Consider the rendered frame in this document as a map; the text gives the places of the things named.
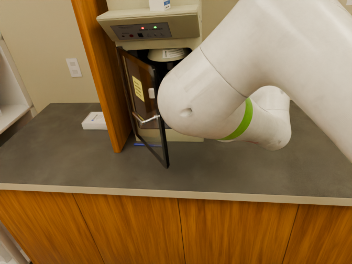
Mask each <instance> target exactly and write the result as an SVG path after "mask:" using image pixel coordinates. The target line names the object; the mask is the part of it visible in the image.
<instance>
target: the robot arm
mask: <svg viewBox="0 0 352 264"><path fill-rule="evenodd" d="M290 99H291V100H292V101H294V102H295V104H296V105H297V106H298V107H299V108H300V109H301V110H302V111H303V112H305V113H306V115H307V116H308V117H309V118H310V119H311V120H312V121H313V122H314V123H316V124H317V126H318V127H319V128H320V129H321V130H322V131H323V132H324V133H325V134H326V135H327V137H328V138H329V139H330V140H331V141H332V142H333V143H334V144H335V145H336V146H337V147H338V149H339V150H340V151H341V152H342V153H343V154H344V155H345V156H346V157H347V159H348V160H349V161H350V162H351V163H352V15H351V14H350V13H349V12H348V11H347V10H346V9H345V8H344V7H343V6H342V5H341V3H340V2H339V1H338V0H239V1H238V3H237V4H236V5H235V6H234V7H233V9H232V10H231V11H230V12H229V13H228V14H227V16H226V17H225V18H224V19H223V20H222V21H221V23H220V24H219V25H218V26H217V27H216V28H215V29H214V30H213V31H212V32H211V34H210V35H209V36H208V37H207V38H206V39H205V40H204V41H203V42H202V43H201V44H200V45H199V46H198V47H197V48H196V49H195V50H193V51H192V52H191V53H190V54H189V55H188V56H187V57H185V58H184V59H183V60H182V61H181V62H180V63H179V64H177V65H176V66H175V67H174V68H173V69H172V70H171V71H170V72H168V74H167V75H166V76H165V77H164V78H163V80H162V82H161V84H160V86H159V90H158V97H157V101H158V109H159V112H160V114H161V116H162V118H163V120H164V121H165V122H166V124H167V125H168V126H169V127H171V128H172V129H173V130H175V131H176V132H178V133H181V134H183V135H187V136H193V137H199V138H206V139H215V140H218V141H221V142H231V141H246V142H250V143H253V144H257V145H258V146H260V147H261V148H263V149H265V150H271V151H273V150H279V149H281V148H283V147H284V146H286V145H287V143H288V142H289V140H290V138H291V125H290V115H289V107H290Z"/></svg>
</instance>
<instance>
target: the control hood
mask: <svg viewBox="0 0 352 264"><path fill-rule="evenodd" d="M96 20H97V21H98V23H99V24H100V25H101V27H102V28H103V29H104V31H105V32H106V33H107V35H108V36H109V37H110V39H111V40H112V41H132V40H152V39H172V38H192V37H200V35H201V33H200V6H199V5H198V4H195V5H181V6H170V8H169V9H167V10H165V11H150V8H139V9H125V10H110V11H107V12H105V13H103V14H101V15H99V16H97V18H96ZM167 22H168V25H169V28H170V32H171V35H172V37H169V38H150V39H131V40H119V38H118V37H117V36H116V34H115V33H114V31H113V30H112V28H111V27H110V26H117V25H133V24H150V23H167Z"/></svg>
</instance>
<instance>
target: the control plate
mask: <svg viewBox="0 0 352 264"><path fill-rule="evenodd" d="M154 26H156V27H157V28H154ZM110 27H111V28H112V30H113V31H114V33H115V34H116V36H117V37H118V38H119V40H131V39H150V38H169V37H172V35H171V32H170V28H169V25H168V22H167V23H150V24H133V25H117V26H110ZM141 27H144V29H141ZM137 33H142V35H143V37H139V36H138V34H137ZM154 33H156V35H154ZM161 33H163V34H162V35H161ZM147 34H149V35H148V36H147ZM122 35H124V37H122ZM129 35H134V36H133V37H130V36H129Z"/></svg>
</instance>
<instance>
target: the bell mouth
mask: <svg viewBox="0 0 352 264"><path fill-rule="evenodd" d="M189 54H190V52H189V50H188V48H187V47H186V48H164V49H149V52H148V56H147V57H148V59H150V60H152V61H158V62H168V61H175V60H180V59H183V58H185V57H187V56H188V55H189Z"/></svg>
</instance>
